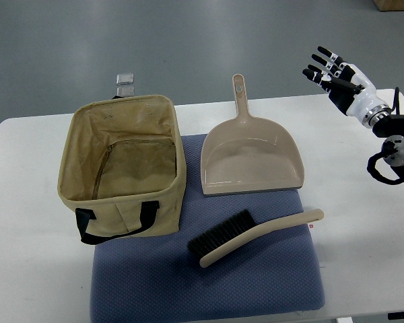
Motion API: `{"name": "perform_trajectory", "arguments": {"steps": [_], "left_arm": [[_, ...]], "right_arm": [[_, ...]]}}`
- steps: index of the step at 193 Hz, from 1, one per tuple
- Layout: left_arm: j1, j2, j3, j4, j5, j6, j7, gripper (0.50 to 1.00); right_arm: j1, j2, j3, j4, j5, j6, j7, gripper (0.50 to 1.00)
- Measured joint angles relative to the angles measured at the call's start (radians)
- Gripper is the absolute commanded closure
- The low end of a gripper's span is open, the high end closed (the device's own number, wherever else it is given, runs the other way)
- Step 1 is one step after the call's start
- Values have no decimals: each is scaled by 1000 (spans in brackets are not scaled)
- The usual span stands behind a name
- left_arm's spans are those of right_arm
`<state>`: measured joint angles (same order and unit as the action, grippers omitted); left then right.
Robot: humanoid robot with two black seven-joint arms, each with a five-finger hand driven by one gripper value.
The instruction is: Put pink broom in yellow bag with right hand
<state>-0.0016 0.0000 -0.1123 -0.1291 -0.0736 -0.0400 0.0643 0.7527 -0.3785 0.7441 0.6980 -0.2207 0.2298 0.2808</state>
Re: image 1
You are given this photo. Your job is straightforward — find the lower metal floor plate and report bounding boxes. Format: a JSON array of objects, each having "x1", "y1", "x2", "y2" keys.
[{"x1": 116, "y1": 85, "x2": 134, "y2": 98}]

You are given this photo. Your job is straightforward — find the yellow fabric bag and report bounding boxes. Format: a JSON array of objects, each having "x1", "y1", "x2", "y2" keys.
[{"x1": 58, "y1": 95, "x2": 187, "y2": 245}]

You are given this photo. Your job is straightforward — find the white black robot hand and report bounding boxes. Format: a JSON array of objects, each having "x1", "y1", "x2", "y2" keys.
[{"x1": 302, "y1": 46, "x2": 392, "y2": 129}]

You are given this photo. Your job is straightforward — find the beige hand broom black bristles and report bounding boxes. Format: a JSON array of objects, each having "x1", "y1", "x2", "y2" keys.
[{"x1": 187, "y1": 209, "x2": 324, "y2": 268}]

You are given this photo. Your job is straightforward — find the cardboard box corner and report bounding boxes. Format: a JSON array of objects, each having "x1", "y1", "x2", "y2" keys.
[{"x1": 373, "y1": 0, "x2": 404, "y2": 12}]

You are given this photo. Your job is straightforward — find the black table control panel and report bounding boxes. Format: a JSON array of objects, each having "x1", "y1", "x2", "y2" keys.
[{"x1": 387, "y1": 312, "x2": 404, "y2": 320}]

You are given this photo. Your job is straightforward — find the blue cushion mat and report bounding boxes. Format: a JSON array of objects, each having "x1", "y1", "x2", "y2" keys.
[{"x1": 90, "y1": 135, "x2": 325, "y2": 322}]

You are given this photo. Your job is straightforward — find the beige plastic dustpan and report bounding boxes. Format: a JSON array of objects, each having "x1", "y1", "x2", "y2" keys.
[{"x1": 200, "y1": 74, "x2": 304, "y2": 195}]

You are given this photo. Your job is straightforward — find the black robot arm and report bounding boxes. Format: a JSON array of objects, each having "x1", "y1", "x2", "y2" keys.
[{"x1": 367, "y1": 87, "x2": 404, "y2": 186}]

